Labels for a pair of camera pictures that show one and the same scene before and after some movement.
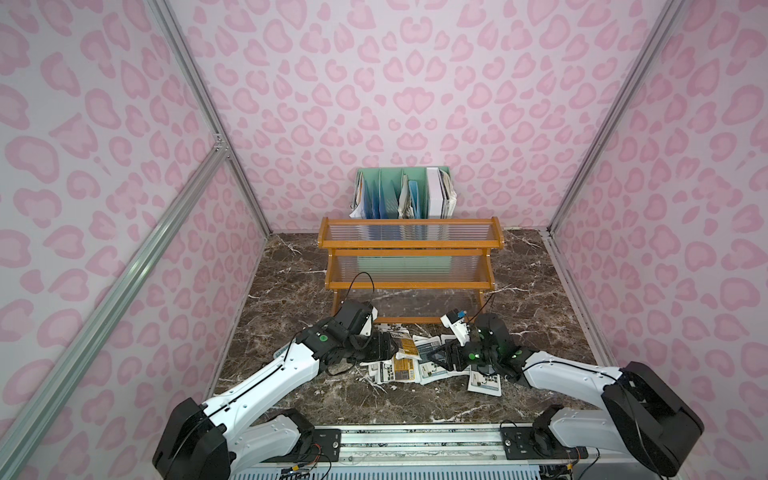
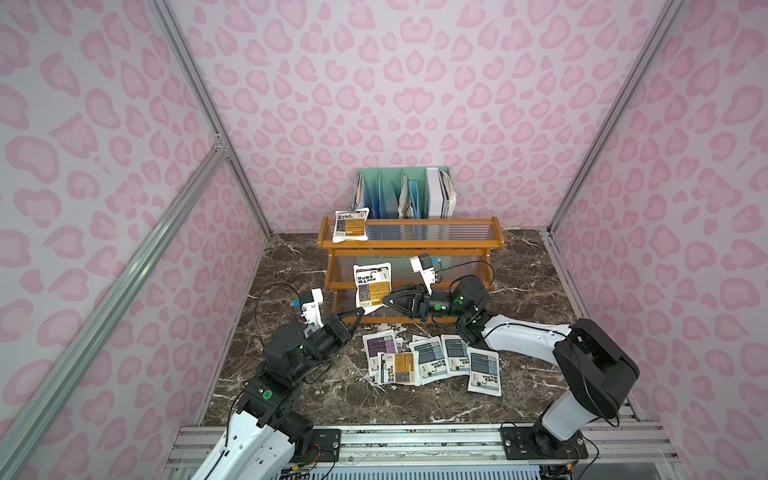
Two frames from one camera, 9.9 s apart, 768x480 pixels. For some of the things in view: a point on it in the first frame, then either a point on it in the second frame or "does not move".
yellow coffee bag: x=409 y=346 → x=351 y=225
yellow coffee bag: x=404 y=369 → x=373 y=285
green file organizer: x=404 y=193 does not move
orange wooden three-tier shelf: x=409 y=268 does not move
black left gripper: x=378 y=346 → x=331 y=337
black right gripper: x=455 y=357 → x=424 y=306
